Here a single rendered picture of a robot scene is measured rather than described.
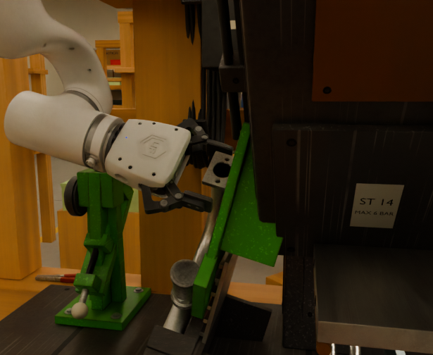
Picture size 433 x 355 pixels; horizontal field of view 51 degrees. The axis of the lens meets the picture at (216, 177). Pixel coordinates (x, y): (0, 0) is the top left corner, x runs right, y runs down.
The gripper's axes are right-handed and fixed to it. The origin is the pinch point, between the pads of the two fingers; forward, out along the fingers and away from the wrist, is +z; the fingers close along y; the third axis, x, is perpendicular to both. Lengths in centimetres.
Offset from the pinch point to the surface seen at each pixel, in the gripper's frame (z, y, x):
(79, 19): -547, 714, 644
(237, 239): 5.9, -10.0, -3.7
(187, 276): 1.4, -15.2, -0.2
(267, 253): 9.9, -10.3, -3.4
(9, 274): -45, -11, 49
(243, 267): 1, 103, 277
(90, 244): -20.2, -7.7, 21.7
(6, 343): -26.2, -27.1, 25.4
